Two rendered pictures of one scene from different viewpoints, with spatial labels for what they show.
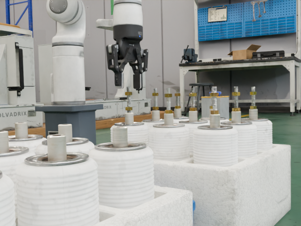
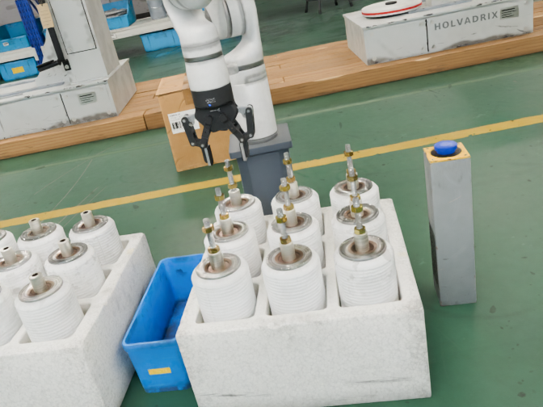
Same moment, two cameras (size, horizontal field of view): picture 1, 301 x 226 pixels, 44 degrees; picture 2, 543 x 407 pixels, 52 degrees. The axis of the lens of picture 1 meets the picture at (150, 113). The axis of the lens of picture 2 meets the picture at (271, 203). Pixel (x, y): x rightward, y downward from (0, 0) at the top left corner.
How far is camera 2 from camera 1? 1.12 m
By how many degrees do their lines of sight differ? 65
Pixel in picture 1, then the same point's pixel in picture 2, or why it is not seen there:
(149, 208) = (21, 350)
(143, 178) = (32, 325)
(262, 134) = (345, 280)
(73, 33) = (240, 50)
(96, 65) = not seen: outside the picture
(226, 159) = (206, 312)
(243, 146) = (271, 295)
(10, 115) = (465, 23)
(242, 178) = (199, 345)
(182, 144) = not seen: hidden behind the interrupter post
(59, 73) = not seen: hidden behind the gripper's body
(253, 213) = (246, 381)
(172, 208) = (48, 355)
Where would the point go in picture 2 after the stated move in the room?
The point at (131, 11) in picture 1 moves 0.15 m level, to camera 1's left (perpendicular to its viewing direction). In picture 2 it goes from (191, 75) to (162, 68)
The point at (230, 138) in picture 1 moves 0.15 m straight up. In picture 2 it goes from (205, 291) to (182, 208)
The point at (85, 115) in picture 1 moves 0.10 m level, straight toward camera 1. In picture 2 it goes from (259, 159) to (225, 175)
